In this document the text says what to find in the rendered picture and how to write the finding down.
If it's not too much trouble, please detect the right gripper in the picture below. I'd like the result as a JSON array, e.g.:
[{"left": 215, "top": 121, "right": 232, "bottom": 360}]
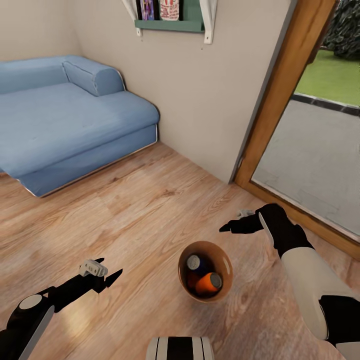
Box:
[{"left": 219, "top": 216, "right": 256, "bottom": 234}]

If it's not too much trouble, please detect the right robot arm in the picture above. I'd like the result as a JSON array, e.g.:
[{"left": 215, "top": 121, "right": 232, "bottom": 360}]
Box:
[{"left": 219, "top": 203, "right": 360, "bottom": 360}]

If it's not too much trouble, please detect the robot trunk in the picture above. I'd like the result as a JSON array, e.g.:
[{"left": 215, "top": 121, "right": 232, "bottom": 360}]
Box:
[{"left": 145, "top": 336, "right": 215, "bottom": 360}]

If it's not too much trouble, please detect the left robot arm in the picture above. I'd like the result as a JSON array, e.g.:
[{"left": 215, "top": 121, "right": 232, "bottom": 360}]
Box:
[{"left": 0, "top": 257, "right": 123, "bottom": 360}]

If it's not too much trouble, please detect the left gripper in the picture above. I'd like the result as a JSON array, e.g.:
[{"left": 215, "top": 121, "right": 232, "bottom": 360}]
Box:
[{"left": 67, "top": 257, "right": 123, "bottom": 301}]

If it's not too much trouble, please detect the trash can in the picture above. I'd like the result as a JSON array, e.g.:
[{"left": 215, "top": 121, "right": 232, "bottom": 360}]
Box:
[{"left": 177, "top": 240, "right": 234, "bottom": 303}]

